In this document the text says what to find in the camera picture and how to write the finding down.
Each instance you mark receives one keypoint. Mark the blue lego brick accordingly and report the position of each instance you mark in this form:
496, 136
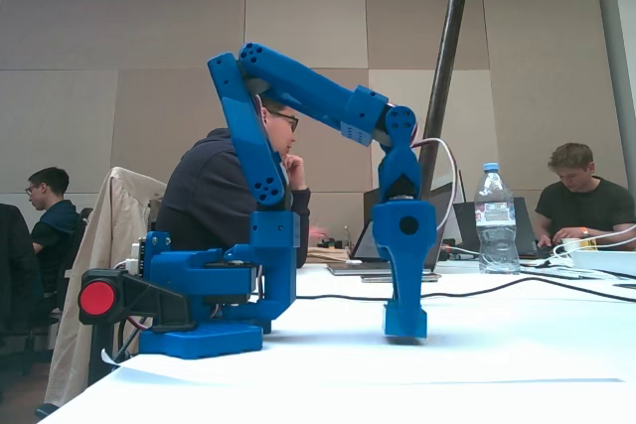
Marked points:
405, 327

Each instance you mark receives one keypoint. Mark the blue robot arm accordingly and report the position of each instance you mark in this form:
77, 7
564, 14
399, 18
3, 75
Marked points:
298, 91

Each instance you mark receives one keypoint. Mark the grey open laptop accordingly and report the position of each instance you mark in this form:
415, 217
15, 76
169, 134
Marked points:
365, 247

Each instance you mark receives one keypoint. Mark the brown cardboard piece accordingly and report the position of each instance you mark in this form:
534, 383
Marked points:
325, 255

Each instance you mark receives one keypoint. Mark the clear plastic water bottle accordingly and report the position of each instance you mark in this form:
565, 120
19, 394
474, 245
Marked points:
497, 225

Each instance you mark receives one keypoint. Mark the black open laptop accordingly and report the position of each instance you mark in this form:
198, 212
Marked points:
526, 230

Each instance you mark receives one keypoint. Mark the white and yellow cup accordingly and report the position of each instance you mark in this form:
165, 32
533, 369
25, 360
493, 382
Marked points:
576, 244

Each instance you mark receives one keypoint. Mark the person in dark t-shirt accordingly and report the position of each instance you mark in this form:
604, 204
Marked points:
581, 205

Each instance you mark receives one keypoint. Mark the dark metal stand pole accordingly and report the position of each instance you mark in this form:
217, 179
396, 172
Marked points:
447, 46

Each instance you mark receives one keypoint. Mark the white flat box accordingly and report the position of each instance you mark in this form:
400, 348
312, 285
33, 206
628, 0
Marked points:
606, 261

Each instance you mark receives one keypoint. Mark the person in dark hoodie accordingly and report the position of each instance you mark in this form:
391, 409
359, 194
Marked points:
208, 195

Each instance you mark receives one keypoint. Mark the grey metal stand pole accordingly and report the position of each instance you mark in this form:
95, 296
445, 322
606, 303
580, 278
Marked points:
616, 71

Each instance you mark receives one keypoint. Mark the black box red button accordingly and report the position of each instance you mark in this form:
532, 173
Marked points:
97, 297

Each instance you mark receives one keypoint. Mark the beige jacket on chair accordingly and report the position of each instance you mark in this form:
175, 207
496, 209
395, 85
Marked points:
89, 255

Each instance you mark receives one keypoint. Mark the person with dark vest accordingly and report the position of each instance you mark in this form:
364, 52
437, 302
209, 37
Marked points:
54, 230

